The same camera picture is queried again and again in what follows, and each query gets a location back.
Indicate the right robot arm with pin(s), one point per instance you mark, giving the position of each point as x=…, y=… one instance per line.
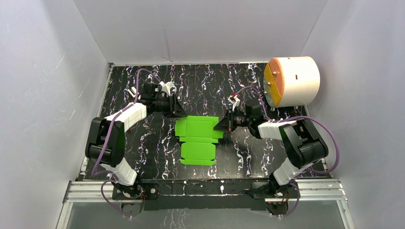
x=302, y=142

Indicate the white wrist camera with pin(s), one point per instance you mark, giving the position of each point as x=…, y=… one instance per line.
x=168, y=88
x=234, y=101

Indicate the white cylinder with coloured face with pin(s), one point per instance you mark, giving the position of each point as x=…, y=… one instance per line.
x=291, y=81

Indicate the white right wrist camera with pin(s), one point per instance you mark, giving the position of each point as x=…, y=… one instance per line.
x=234, y=101

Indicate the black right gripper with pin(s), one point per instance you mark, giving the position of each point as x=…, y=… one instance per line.
x=227, y=123

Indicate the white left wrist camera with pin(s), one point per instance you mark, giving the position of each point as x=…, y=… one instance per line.
x=168, y=88

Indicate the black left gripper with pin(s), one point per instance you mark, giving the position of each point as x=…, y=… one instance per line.
x=172, y=105

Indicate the small white plastic clip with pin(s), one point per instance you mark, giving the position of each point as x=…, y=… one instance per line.
x=133, y=92

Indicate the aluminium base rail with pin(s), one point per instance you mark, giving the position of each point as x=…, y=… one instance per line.
x=96, y=191

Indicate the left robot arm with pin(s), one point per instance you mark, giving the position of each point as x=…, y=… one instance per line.
x=106, y=139

